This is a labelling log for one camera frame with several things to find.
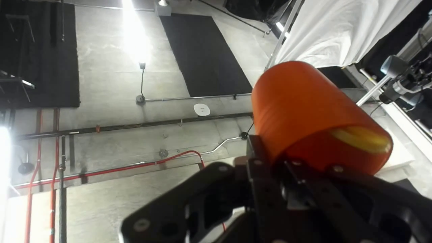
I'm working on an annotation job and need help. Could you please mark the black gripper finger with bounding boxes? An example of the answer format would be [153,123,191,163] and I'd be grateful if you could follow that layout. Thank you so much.
[247,136,289,243]

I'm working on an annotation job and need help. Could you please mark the orange plastic cup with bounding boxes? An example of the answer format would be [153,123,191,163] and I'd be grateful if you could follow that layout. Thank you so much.
[252,60,395,174]

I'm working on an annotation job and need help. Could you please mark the white yellow cup contents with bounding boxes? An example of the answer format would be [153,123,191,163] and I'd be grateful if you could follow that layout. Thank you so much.
[331,127,393,154]

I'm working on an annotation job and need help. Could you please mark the red pipe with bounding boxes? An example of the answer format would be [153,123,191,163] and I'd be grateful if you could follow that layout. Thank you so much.
[19,150,206,243]

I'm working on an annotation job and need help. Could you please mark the white hanging curtain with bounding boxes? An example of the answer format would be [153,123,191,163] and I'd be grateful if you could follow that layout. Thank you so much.
[274,0,424,67]

